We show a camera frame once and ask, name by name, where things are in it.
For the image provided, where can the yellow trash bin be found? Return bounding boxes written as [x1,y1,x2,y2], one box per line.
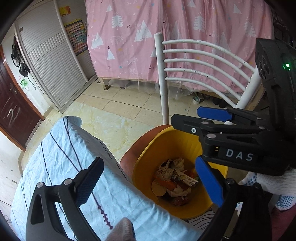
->
[131,126,229,220]

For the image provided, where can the white gloved right hand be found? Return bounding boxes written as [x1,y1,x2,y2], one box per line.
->
[239,169,295,211]

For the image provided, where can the white gloved left hand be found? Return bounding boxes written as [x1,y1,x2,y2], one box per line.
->
[106,217,136,241]

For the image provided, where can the light blue bed sheet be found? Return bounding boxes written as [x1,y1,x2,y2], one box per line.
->
[11,116,201,240]

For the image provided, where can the white metal chair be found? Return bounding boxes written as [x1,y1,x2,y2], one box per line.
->
[153,32,263,126]

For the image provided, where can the dark brown door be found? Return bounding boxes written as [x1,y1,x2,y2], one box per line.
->
[1,49,45,151]

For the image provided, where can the white slatted wardrobe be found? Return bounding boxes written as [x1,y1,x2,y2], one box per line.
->
[15,1,97,113]

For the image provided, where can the black hanging bags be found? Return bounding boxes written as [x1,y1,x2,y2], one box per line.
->
[11,36,31,77]

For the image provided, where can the pink tree-print curtain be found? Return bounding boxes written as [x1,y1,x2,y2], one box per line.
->
[85,1,273,92]

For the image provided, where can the colourful wall chart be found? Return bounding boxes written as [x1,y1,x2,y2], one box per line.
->
[64,19,88,56]

